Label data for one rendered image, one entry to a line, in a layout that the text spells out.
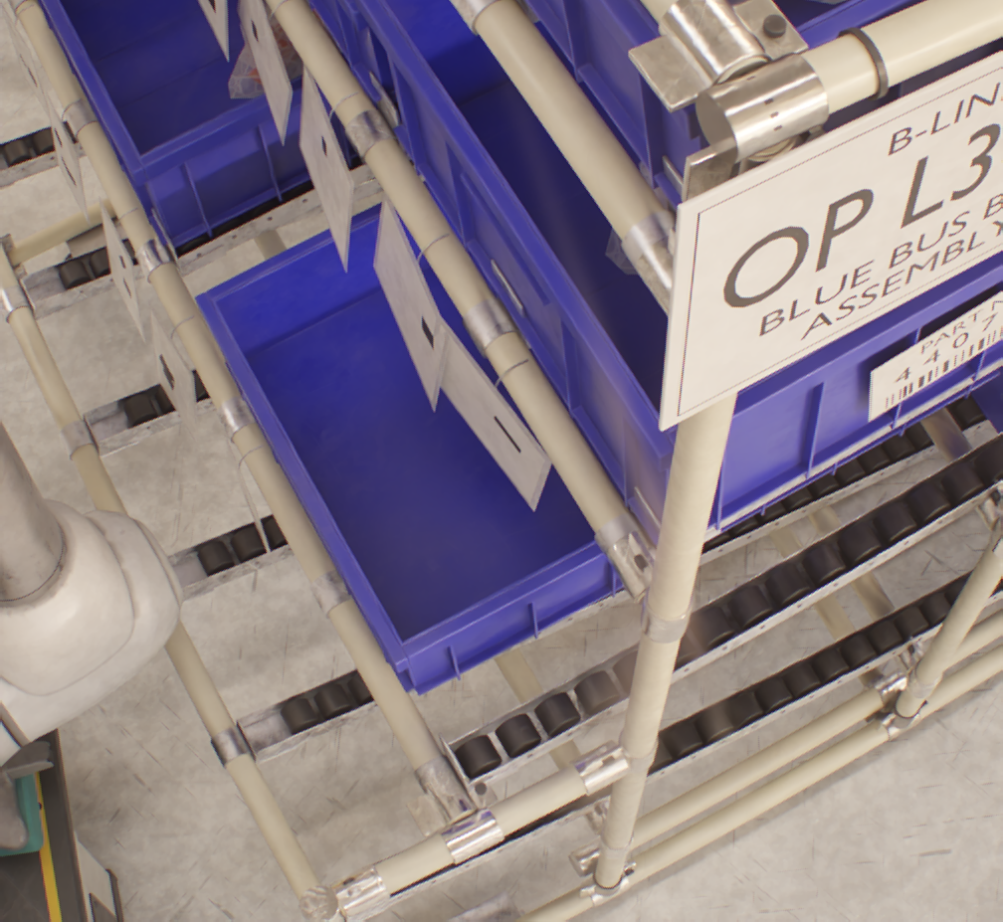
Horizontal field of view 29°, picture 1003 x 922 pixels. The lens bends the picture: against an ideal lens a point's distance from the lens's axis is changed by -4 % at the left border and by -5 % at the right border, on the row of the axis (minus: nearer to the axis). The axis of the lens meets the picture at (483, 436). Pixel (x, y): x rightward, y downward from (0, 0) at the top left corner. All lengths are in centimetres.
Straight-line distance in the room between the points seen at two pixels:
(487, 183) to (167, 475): 138
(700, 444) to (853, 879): 137
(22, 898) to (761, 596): 86
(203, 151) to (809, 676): 83
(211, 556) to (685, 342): 115
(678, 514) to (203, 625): 138
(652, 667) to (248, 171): 65
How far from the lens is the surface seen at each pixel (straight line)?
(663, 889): 236
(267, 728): 197
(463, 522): 169
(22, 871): 208
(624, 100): 100
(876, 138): 85
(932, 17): 84
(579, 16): 98
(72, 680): 180
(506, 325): 141
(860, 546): 170
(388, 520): 170
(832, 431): 132
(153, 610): 181
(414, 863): 162
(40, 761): 197
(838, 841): 239
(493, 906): 222
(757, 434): 124
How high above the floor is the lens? 230
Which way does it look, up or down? 65 degrees down
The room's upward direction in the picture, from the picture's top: 2 degrees counter-clockwise
